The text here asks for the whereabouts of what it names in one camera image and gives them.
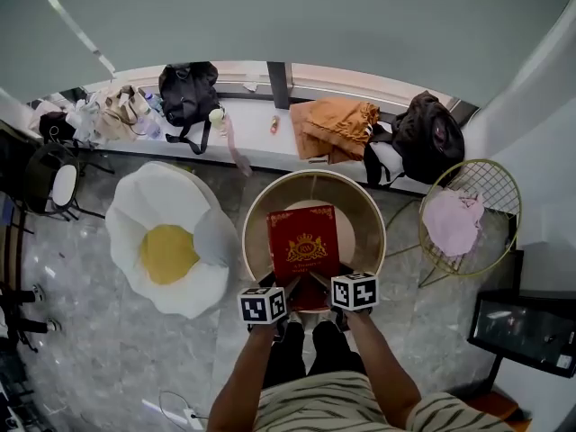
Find black monitor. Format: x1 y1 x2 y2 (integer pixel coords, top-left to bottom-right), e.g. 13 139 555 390
466 288 576 380

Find person's right forearm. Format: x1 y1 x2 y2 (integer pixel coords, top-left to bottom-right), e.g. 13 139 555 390
346 310 422 422

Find crumpled white plastic bag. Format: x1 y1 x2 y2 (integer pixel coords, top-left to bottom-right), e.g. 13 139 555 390
65 96 103 143

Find black handbag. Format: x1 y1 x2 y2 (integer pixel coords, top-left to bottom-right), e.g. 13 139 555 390
38 111 78 144

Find red book with gold crest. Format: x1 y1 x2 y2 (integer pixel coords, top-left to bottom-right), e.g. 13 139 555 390
265 204 342 312

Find pink strap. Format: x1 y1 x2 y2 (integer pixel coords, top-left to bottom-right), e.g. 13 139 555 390
223 117 254 178

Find dark window post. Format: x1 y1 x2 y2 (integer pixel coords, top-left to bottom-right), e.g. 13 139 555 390
266 60 293 111

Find round gold side table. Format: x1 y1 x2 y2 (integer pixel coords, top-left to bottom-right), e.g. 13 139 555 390
241 168 388 319

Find white round seat cushion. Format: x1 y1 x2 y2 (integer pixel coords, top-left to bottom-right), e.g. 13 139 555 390
51 164 78 208

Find person's left forearm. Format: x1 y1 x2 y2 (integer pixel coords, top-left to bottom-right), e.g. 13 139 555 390
206 324 283 432

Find white window ledge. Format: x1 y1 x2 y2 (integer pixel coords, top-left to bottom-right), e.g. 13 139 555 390
26 85 478 197

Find wooden stool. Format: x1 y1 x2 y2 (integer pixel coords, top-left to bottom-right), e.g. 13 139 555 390
449 389 533 432

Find grey roller blind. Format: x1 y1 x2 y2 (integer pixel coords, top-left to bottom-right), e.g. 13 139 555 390
26 0 576 107
0 0 116 103

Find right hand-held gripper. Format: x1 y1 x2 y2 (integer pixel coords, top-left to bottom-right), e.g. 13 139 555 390
309 263 381 333

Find dark brown backpack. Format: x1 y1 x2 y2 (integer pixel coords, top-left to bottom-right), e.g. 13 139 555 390
390 90 466 186

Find black rattan chair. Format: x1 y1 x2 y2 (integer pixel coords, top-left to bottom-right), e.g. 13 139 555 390
22 141 116 222

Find orange-brown cloth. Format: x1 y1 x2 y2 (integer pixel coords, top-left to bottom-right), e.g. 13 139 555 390
289 96 382 165

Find gold wire chair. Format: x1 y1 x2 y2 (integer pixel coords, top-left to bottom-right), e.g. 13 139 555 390
417 158 523 290

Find clear plastic water bottle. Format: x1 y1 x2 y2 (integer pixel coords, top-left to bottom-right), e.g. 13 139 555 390
142 90 164 116
133 115 163 141

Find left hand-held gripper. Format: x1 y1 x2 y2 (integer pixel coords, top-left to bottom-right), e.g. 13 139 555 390
236 270 302 344

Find person's black trousers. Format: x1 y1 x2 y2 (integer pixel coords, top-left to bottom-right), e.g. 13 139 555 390
260 319 366 389

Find beige tote bag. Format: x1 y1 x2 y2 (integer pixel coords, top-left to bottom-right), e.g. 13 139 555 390
96 85 152 142

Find clear bottle with green lid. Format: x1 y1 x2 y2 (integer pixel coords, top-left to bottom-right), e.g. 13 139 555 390
208 107 229 131

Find white power strip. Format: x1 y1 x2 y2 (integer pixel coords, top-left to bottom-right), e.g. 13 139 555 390
182 405 207 430

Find black backpack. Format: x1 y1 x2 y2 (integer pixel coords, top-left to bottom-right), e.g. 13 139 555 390
157 61 222 156

